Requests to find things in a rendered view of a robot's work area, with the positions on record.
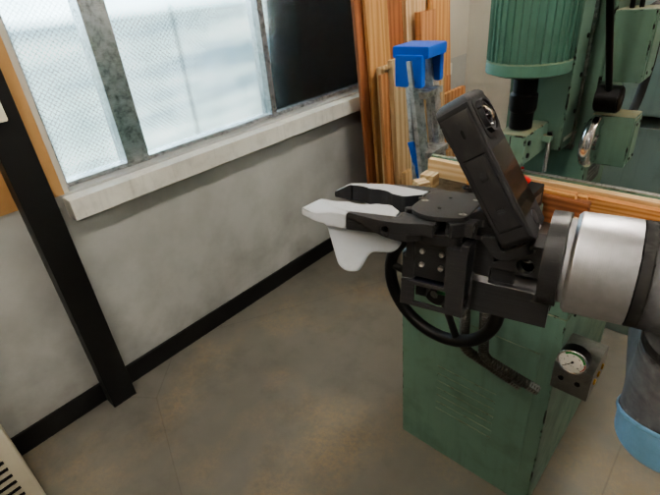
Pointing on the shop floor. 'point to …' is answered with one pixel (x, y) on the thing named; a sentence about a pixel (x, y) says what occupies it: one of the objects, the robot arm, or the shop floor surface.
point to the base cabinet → (490, 397)
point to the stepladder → (412, 70)
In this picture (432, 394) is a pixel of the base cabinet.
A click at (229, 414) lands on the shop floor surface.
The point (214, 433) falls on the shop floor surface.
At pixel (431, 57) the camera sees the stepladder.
